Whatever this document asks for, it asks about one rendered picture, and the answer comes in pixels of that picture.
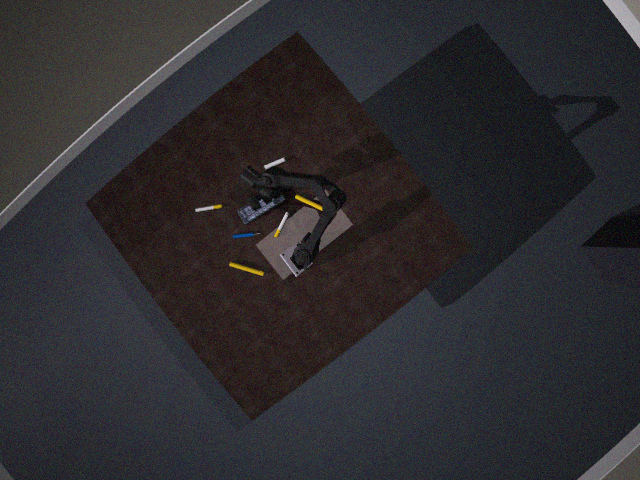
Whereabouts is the blue stylus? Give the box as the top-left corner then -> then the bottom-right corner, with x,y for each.
233,232 -> 256,239

